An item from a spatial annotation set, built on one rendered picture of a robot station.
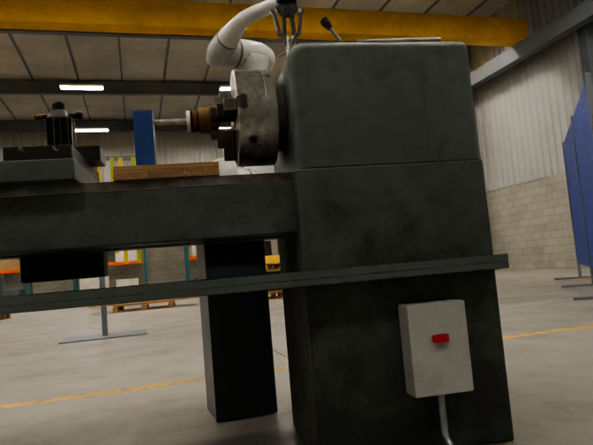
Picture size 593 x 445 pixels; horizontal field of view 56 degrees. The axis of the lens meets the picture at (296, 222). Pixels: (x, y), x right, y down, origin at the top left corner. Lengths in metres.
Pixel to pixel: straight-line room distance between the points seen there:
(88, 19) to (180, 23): 1.86
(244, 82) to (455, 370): 1.06
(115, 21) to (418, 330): 11.71
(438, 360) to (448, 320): 0.12
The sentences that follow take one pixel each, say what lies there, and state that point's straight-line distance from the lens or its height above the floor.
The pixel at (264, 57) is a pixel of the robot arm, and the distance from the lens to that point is 2.65.
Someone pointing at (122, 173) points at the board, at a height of 0.88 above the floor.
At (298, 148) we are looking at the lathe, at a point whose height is 0.92.
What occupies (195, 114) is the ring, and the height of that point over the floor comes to 1.09.
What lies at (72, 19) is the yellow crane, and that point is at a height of 6.02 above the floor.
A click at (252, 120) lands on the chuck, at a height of 1.03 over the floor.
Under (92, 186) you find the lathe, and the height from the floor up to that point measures 0.85.
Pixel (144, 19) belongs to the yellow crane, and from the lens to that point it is 12.90.
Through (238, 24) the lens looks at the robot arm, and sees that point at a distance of 2.46.
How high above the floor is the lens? 0.57
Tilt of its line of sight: 5 degrees up
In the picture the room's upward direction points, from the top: 5 degrees counter-clockwise
